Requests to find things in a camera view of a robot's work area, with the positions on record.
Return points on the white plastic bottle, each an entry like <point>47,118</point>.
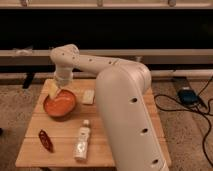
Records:
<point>81,146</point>

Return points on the blue power adapter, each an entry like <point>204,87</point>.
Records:
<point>187,96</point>

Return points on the orange ceramic bowl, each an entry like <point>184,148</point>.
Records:
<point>61,105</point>

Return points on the red chili pepper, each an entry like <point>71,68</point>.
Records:
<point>46,141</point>

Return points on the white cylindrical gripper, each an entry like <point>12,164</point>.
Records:
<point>62,77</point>

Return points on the white sponge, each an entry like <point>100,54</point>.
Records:
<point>88,97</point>

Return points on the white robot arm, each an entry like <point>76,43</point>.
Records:
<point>119,88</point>

